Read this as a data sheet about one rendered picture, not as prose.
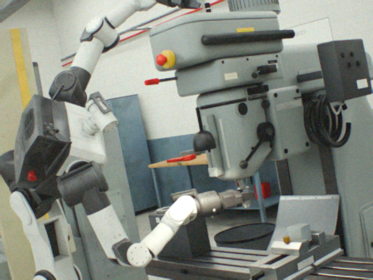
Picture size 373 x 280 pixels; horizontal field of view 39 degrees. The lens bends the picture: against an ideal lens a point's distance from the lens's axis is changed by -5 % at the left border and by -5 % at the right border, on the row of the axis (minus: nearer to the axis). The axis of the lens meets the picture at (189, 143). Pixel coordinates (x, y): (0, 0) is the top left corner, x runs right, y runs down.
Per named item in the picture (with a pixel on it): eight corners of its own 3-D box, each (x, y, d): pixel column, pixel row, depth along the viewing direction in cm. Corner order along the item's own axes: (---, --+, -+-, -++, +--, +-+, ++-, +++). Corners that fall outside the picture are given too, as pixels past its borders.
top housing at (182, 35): (197, 60, 173) (187, 11, 172) (148, 74, 193) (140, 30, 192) (289, 50, 203) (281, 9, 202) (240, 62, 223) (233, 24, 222)
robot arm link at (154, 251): (179, 237, 186) (143, 277, 177) (165, 237, 195) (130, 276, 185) (159, 214, 184) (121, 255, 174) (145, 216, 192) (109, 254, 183)
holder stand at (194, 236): (192, 258, 223) (183, 212, 222) (156, 256, 238) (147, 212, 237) (211, 249, 232) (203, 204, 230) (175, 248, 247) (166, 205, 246)
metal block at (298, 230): (302, 245, 179) (299, 227, 179) (289, 244, 184) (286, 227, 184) (312, 240, 183) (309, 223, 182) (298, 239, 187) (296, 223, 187)
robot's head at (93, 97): (94, 127, 187) (100, 114, 181) (81, 108, 189) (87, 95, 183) (109, 121, 190) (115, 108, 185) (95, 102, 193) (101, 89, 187)
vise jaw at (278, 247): (299, 255, 173) (297, 244, 173) (271, 253, 183) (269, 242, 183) (310, 249, 177) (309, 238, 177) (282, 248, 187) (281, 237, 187)
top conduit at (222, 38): (208, 44, 172) (206, 33, 172) (200, 46, 175) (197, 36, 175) (296, 37, 201) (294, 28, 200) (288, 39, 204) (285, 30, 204)
